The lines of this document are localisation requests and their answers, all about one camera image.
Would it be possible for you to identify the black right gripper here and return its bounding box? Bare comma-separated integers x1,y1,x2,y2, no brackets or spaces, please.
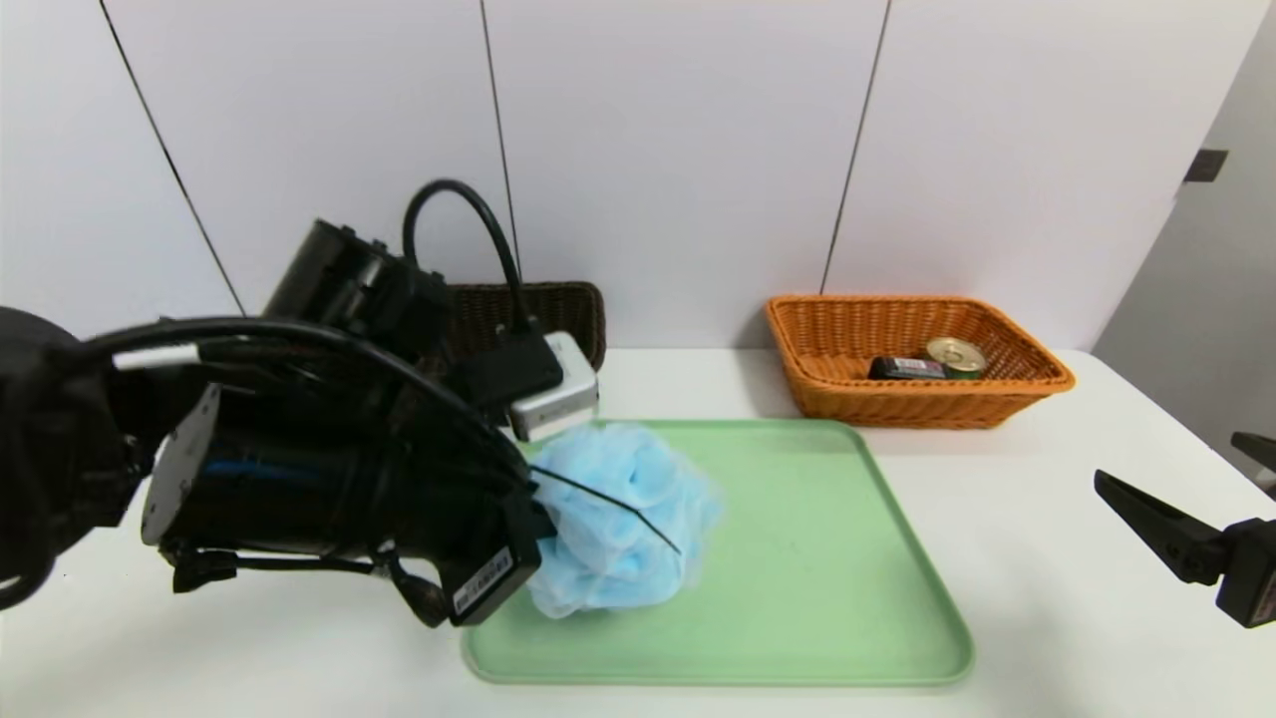
1094,431,1276,629

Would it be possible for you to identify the blue mesh bath loofah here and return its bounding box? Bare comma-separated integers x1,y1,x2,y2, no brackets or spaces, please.
523,422,724,619

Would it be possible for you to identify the dark brown wicker basket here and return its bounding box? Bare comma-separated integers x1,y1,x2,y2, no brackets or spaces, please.
444,282,608,372

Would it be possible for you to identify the tin can with pull tab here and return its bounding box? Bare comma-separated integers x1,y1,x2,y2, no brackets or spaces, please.
925,337,989,380

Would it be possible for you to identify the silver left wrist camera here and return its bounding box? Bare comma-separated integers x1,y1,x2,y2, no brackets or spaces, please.
508,331,600,443

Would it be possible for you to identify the thin black zip tie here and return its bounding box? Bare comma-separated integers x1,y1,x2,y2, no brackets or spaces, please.
528,467,683,555

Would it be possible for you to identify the orange wicker basket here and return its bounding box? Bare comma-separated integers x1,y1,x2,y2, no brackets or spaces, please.
766,294,1078,431

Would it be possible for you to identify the black left camera cable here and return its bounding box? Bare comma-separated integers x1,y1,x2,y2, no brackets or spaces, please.
402,179,565,412

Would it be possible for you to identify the green plastic tray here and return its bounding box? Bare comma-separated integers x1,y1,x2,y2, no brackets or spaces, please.
464,418,976,688

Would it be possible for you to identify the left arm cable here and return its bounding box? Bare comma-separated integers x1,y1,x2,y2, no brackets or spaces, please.
40,317,529,490

